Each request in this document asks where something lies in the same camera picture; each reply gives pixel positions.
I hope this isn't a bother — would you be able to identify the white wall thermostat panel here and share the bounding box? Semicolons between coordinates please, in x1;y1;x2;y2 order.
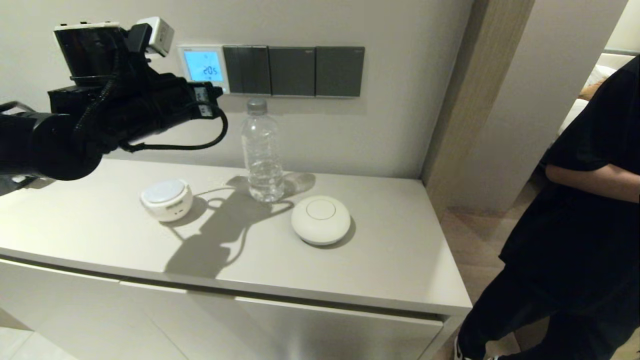
176;45;231;96

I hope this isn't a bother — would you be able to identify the person's bare forearm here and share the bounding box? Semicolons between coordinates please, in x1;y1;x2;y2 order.
545;164;640;204

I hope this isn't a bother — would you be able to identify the clear plastic water bottle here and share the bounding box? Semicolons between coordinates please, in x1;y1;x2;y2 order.
240;98;286;203

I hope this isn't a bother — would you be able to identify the white round speaker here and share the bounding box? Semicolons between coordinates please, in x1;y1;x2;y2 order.
139;179;194;223

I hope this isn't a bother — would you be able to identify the grey cabinet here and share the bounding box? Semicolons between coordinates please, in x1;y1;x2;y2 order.
0;156;473;360

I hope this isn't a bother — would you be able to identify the black plastic appliance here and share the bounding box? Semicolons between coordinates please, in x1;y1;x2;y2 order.
0;172;41;196

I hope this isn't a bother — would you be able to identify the white flat dome device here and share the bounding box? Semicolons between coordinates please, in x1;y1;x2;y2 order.
291;195;352;246

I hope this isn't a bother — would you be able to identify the grey cabinet door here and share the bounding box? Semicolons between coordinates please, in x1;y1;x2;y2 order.
120;280;445;360
0;257;190;360

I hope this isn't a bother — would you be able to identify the white shoe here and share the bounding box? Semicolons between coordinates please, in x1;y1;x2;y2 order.
453;337;501;360

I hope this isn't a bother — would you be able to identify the bed with white duvet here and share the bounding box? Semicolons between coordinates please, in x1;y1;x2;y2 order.
556;97;592;137

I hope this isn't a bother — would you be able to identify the brown pillow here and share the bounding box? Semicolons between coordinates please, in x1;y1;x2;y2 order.
579;81;604;101

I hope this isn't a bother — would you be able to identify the white pillow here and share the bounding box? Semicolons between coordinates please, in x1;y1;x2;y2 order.
584;65;617;89

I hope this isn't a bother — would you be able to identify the person in black clothes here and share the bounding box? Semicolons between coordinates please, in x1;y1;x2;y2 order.
452;52;640;360

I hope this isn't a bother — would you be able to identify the beige padded headboard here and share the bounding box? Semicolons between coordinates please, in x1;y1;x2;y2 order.
597;49;635;71

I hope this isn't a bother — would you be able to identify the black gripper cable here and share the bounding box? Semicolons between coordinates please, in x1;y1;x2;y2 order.
119;107;229;152

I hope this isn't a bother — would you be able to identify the dark grey triple switch panel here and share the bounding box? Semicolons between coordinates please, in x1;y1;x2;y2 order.
223;46;272;97

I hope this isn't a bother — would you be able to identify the wooden door frame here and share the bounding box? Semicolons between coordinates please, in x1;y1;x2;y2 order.
420;0;535;217

